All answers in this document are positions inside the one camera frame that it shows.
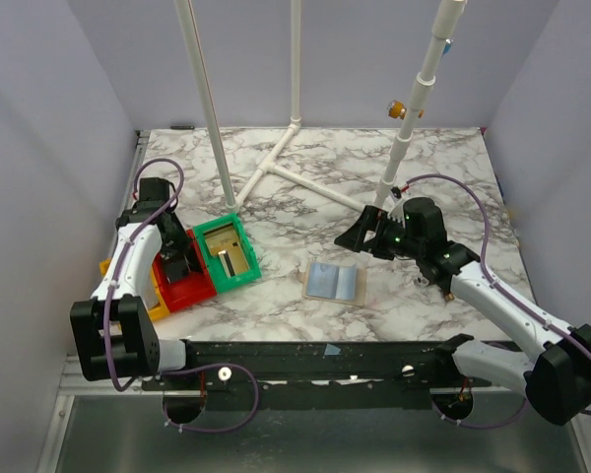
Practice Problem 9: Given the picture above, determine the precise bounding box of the red plastic bin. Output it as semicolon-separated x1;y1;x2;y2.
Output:
152;229;217;314

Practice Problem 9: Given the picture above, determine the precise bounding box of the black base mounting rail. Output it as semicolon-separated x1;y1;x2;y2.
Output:
142;342;464;412

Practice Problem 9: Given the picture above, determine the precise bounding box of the orange knob on pipe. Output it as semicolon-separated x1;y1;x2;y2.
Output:
387;101;407;120

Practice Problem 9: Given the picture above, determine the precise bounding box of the beige card holder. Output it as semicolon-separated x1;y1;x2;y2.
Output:
301;261;366;306

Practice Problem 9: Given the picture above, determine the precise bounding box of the aluminium extrusion rail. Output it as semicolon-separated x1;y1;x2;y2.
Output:
57;130;151;396

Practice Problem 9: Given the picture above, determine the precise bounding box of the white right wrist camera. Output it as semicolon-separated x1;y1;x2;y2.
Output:
388;187;403;220

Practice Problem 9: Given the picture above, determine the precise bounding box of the white PVC pipe frame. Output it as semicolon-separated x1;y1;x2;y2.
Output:
174;0;469;218

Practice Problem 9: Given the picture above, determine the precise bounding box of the gold credit card in bin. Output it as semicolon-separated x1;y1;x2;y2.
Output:
205;224;249;277

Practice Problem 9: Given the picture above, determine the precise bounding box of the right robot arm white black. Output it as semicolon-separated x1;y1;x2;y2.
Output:
334;197;591;426

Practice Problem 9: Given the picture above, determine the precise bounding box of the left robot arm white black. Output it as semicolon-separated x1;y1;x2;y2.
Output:
70;177;199;389

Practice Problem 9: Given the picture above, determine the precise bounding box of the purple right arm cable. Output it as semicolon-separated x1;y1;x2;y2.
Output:
398;173;591;429

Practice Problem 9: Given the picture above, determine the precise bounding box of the green plastic bin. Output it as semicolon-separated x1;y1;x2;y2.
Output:
193;213;262;294

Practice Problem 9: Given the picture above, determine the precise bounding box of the yellow plastic bin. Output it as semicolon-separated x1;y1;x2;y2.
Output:
98;258;171;322

